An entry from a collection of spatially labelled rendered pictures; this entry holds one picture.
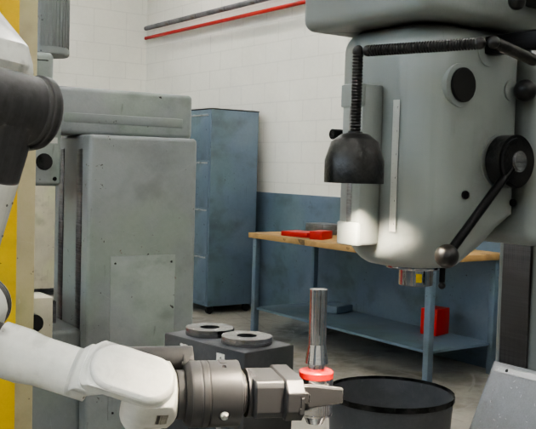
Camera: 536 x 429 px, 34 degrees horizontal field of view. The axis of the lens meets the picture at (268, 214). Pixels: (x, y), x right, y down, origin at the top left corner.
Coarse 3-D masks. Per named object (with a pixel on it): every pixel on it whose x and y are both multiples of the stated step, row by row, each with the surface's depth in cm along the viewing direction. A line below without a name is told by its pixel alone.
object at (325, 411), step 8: (312, 384) 117; (320, 384) 117; (328, 384) 118; (312, 408) 117; (320, 408) 117; (328, 408) 118; (304, 416) 118; (312, 416) 118; (320, 416) 118; (328, 416) 118
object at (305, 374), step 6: (300, 372) 119; (306, 372) 118; (312, 372) 118; (318, 372) 118; (324, 372) 118; (330, 372) 118; (306, 378) 118; (312, 378) 117; (318, 378) 117; (324, 378) 117; (330, 378) 118
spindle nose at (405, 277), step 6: (402, 270) 121; (402, 276) 121; (408, 276) 120; (414, 276) 120; (426, 276) 120; (432, 276) 121; (402, 282) 121; (408, 282) 120; (414, 282) 120; (426, 282) 120; (432, 282) 121
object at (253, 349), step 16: (176, 336) 158; (192, 336) 157; (208, 336) 156; (224, 336) 152; (240, 336) 155; (256, 336) 153; (208, 352) 152; (224, 352) 149; (240, 352) 146; (256, 352) 147; (272, 352) 150; (288, 352) 153
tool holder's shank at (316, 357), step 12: (312, 288) 120; (312, 300) 118; (324, 300) 118; (312, 312) 118; (324, 312) 118; (312, 324) 118; (324, 324) 118; (312, 336) 118; (324, 336) 118; (312, 348) 118; (324, 348) 118; (312, 360) 118; (324, 360) 118
